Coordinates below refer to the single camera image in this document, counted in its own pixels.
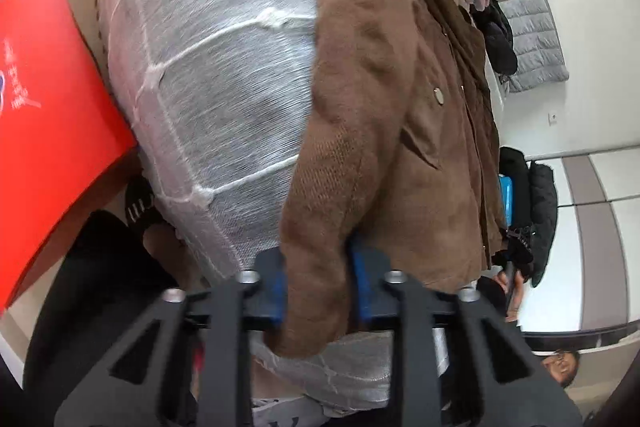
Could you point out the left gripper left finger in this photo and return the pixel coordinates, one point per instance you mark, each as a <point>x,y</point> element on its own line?
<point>144,379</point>

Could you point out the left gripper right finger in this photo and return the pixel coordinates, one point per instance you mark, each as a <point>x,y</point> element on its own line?
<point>455,361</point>

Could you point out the brown corduroy jacket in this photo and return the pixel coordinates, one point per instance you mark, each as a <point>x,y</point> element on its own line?
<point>400,150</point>

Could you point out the person's right hand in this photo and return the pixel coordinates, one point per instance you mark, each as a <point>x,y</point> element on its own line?
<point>513,287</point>

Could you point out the smiling person's head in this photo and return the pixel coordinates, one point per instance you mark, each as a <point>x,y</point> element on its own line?
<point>563,366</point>

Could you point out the black trousers of operator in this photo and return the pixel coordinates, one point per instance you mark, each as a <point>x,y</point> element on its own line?
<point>116,267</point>

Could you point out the black padded jacket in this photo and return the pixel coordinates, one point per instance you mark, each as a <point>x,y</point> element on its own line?
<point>528,238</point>

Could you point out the blue plastic stool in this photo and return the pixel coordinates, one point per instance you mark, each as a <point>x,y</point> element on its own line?
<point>506,188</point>

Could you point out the grey quilted mat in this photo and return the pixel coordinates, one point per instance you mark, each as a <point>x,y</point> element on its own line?
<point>536,44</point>

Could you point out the black garment on bed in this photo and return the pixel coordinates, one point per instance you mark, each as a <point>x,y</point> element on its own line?
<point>498,36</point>

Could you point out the grey white-gridded bed cover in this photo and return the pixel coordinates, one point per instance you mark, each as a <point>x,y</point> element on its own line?
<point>218,94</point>

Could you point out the white wall socket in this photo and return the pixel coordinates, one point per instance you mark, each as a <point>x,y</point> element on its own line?
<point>553,118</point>

